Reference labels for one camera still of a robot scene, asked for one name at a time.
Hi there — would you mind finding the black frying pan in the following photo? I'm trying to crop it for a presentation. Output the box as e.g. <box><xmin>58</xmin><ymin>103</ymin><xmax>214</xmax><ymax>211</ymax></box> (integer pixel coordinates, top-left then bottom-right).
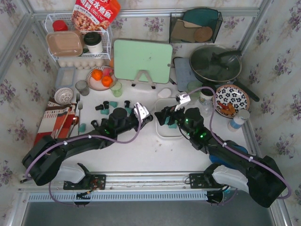
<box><xmin>189</xmin><ymin>45</ymin><xmax>260</xmax><ymax>102</ymax></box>

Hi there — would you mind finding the white cup black lid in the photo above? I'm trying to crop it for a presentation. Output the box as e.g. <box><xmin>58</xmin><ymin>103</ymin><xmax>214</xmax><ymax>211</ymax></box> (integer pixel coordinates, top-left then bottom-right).
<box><xmin>198</xmin><ymin>89</ymin><xmax>214</xmax><ymax>104</ymax></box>

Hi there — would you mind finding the small green glass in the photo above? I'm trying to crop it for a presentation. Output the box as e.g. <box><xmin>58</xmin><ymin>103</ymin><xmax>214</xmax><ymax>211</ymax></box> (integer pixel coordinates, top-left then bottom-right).
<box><xmin>110</xmin><ymin>81</ymin><xmax>122</xmax><ymax>97</ymax></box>

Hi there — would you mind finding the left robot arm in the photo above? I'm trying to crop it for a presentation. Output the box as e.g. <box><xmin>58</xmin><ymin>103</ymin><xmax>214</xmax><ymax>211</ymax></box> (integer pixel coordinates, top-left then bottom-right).
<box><xmin>22</xmin><ymin>107</ymin><xmax>153</xmax><ymax>186</ymax></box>

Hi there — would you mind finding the copper spoon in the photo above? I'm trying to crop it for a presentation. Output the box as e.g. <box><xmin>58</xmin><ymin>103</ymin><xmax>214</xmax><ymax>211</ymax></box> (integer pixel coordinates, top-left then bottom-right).
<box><xmin>68</xmin><ymin>116</ymin><xmax>79</xmax><ymax>137</ymax></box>

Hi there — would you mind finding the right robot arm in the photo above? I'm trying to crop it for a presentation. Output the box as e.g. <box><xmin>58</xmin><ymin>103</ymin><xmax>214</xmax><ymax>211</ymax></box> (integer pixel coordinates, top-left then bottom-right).
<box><xmin>155</xmin><ymin>107</ymin><xmax>286</xmax><ymax>208</ymax></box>

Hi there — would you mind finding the small clear glass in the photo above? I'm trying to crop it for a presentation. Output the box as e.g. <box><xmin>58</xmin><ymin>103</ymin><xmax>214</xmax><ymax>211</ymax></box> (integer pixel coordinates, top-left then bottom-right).
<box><xmin>201</xmin><ymin>101</ymin><xmax>213</xmax><ymax>117</ymax></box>

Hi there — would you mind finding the striped red placemat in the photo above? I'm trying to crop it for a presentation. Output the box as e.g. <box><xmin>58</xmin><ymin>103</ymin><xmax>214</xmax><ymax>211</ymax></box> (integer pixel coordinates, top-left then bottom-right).
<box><xmin>34</xmin><ymin>98</ymin><xmax>77</xmax><ymax>145</ymax></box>

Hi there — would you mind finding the round cork coaster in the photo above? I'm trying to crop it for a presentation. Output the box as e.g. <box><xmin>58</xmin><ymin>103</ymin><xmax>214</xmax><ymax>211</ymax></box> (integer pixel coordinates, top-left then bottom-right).
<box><xmin>193</xmin><ymin>26</ymin><xmax>213</xmax><ymax>42</ymax></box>

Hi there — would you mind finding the orange tangerine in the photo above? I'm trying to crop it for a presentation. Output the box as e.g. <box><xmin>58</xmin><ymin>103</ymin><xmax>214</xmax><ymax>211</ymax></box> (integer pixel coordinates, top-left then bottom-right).
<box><xmin>101</xmin><ymin>76</ymin><xmax>113</xmax><ymax>87</ymax></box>
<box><xmin>91</xmin><ymin>69</ymin><xmax>103</xmax><ymax>81</ymax></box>

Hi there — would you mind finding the green cutting board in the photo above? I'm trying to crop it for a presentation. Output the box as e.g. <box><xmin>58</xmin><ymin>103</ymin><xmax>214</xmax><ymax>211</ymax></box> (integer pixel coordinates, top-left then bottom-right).
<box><xmin>113</xmin><ymin>39</ymin><xmax>173</xmax><ymax>84</ymax></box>

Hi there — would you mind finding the orange toy food piece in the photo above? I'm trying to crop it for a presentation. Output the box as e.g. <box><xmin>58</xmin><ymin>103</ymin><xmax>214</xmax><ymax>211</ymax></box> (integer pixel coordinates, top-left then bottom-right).
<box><xmin>227</xmin><ymin>103</ymin><xmax>236</xmax><ymax>115</ymax></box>

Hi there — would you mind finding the white round strainer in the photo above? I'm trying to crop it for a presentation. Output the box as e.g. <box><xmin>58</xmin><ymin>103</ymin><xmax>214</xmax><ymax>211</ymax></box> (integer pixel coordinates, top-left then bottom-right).
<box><xmin>54</xmin><ymin>88</ymin><xmax>73</xmax><ymax>105</ymax></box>

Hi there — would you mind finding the coffee cup on rack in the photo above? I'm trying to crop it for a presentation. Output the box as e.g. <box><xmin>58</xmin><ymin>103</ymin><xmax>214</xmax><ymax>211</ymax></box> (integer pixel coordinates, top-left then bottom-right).
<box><xmin>83</xmin><ymin>32</ymin><xmax>103</xmax><ymax>54</ymax></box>

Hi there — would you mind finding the grey blue board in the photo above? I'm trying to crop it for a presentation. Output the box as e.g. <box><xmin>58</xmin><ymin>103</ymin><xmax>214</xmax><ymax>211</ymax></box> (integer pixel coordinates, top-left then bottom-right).
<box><xmin>173</xmin><ymin>57</ymin><xmax>202</xmax><ymax>92</ymax></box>

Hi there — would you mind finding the floral patterned plate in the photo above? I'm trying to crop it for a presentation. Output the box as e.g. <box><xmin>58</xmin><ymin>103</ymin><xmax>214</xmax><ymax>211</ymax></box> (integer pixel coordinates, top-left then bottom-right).
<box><xmin>215</xmin><ymin>85</ymin><xmax>250</xmax><ymax>118</ymax></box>

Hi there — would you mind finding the plate with fruit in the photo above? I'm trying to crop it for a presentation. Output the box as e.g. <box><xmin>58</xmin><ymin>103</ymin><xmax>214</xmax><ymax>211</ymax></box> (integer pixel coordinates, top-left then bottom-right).
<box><xmin>86</xmin><ymin>66</ymin><xmax>116</xmax><ymax>91</ymax></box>

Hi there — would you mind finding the green plastic tumbler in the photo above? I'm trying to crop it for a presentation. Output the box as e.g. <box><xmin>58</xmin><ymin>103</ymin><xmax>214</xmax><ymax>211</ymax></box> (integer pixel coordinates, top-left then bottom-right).
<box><xmin>187</xmin><ymin>81</ymin><xmax>203</xmax><ymax>105</ymax></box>

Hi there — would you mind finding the white plastic scoop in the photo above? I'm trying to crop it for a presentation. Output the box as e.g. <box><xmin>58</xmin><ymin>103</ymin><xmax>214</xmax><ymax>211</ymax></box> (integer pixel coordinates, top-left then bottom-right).
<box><xmin>157</xmin><ymin>88</ymin><xmax>172</xmax><ymax>99</ymax></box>

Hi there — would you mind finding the orange tangerine right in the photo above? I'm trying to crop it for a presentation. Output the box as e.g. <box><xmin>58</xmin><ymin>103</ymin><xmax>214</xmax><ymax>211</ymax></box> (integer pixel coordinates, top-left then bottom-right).
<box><xmin>101</xmin><ymin>76</ymin><xmax>113</xmax><ymax>87</ymax></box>

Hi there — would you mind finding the black mesh organizer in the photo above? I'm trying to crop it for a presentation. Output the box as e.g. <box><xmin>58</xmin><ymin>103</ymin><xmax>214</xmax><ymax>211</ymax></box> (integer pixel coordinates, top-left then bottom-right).
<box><xmin>169</xmin><ymin>8</ymin><xmax>223</xmax><ymax>43</ymax></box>

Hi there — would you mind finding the orange tangerine left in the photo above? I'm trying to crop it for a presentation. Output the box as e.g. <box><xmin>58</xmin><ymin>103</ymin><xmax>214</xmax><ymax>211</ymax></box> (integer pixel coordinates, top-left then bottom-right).
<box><xmin>91</xmin><ymin>69</ymin><xmax>103</xmax><ymax>81</ymax></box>

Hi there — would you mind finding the blue cloth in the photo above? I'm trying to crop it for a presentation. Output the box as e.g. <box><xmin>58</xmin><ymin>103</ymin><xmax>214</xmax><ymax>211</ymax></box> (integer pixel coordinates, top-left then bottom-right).
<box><xmin>209</xmin><ymin>140</ymin><xmax>248</xmax><ymax>170</ymax></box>

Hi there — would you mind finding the grey glass cup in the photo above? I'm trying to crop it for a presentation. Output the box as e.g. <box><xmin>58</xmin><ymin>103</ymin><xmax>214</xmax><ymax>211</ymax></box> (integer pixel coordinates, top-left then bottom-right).
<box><xmin>75</xmin><ymin>80</ymin><xmax>89</xmax><ymax>96</ymax></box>

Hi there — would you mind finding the clear blue-rim container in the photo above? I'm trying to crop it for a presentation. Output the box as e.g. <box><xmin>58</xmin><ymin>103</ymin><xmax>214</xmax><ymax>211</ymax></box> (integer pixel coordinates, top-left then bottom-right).
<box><xmin>55</xmin><ymin>67</ymin><xmax>76</xmax><ymax>89</ymax></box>

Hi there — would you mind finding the egg carton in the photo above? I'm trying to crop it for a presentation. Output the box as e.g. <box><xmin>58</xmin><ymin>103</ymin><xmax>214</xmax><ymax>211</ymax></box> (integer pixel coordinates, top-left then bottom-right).
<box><xmin>58</xmin><ymin>59</ymin><xmax>108</xmax><ymax>70</ymax></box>

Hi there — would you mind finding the white bottle blue label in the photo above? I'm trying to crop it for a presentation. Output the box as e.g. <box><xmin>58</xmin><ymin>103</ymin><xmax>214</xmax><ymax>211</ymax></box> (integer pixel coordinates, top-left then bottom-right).
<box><xmin>228</xmin><ymin>109</ymin><xmax>250</xmax><ymax>132</ymax></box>

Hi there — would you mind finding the white storage basket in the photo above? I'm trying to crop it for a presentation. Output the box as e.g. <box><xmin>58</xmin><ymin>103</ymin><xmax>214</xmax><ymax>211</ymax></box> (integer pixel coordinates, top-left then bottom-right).
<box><xmin>155</xmin><ymin>98</ymin><xmax>183</xmax><ymax>140</ymax></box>

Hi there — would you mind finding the black coffee capsule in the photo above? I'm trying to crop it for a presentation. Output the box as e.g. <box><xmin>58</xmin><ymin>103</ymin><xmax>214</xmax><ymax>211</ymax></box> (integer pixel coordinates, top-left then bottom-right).
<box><xmin>95</xmin><ymin>105</ymin><xmax>104</xmax><ymax>111</ymax></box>
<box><xmin>124</xmin><ymin>100</ymin><xmax>130</xmax><ymax>108</ymax></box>
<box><xmin>103</xmin><ymin>101</ymin><xmax>109</xmax><ymax>109</ymax></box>
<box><xmin>91</xmin><ymin>120</ymin><xmax>99</xmax><ymax>128</ymax></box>
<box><xmin>101</xmin><ymin>118</ymin><xmax>108</xmax><ymax>126</ymax></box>

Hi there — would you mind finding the red toy sausage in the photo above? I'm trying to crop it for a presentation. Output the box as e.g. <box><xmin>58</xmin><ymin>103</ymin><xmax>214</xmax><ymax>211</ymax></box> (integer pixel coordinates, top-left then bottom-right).
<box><xmin>217</xmin><ymin>102</ymin><xmax>229</xmax><ymax>110</ymax></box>

